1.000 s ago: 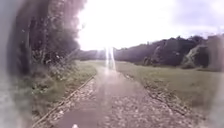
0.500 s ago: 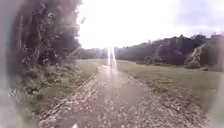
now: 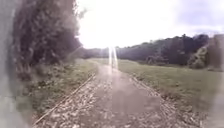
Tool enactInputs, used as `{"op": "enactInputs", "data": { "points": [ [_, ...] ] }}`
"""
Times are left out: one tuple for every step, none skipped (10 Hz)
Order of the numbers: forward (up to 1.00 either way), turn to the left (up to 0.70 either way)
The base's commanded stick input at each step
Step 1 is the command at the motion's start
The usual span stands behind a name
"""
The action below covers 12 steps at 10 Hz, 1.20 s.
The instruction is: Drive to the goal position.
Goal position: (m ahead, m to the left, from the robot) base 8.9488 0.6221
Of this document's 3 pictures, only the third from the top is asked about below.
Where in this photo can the grey leaf-strewn gravel path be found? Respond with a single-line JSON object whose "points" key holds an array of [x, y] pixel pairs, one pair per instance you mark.
{"points": [[124, 100]]}

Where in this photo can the weedy grass verge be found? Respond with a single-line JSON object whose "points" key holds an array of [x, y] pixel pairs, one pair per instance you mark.
{"points": [[56, 83]]}

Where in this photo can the distant wooded tree line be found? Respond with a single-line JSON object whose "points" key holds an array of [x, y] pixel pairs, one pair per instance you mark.
{"points": [[173, 50]]}

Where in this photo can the grass field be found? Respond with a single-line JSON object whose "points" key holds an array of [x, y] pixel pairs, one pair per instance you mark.
{"points": [[180, 78]]}

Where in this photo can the dense dark trees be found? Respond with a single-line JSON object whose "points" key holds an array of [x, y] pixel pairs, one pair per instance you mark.
{"points": [[43, 30]]}

